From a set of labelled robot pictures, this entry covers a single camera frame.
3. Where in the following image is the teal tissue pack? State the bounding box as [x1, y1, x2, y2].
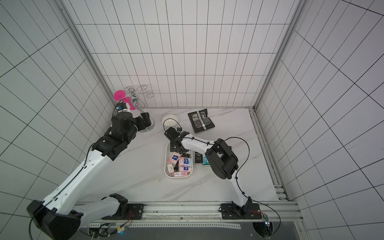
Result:
[203, 157, 210, 166]

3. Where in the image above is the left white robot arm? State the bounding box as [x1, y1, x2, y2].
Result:
[27, 111, 152, 240]

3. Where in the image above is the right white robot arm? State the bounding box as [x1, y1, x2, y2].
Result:
[165, 127, 272, 215]

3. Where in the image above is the white storage box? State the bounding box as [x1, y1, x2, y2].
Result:
[164, 142, 195, 179]

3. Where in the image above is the tilted pink tissue pack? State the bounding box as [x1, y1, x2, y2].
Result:
[168, 152, 181, 165]

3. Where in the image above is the pink blue tissue pack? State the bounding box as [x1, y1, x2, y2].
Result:
[179, 157, 193, 167]

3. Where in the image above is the chrome cup stand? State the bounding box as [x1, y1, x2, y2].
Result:
[118, 85, 155, 133]

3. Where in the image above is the lower pink blue pack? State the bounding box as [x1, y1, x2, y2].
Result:
[179, 166, 193, 173]

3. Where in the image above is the white bowl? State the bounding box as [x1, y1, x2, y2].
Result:
[162, 114, 179, 128]

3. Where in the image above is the pink cup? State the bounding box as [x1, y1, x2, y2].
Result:
[114, 90, 136, 111]

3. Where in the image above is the black tissue multipack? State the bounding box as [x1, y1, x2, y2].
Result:
[188, 109, 215, 133]

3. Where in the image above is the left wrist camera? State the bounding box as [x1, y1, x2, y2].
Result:
[116, 102, 127, 112]

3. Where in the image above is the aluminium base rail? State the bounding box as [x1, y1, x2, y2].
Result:
[81, 202, 304, 230]

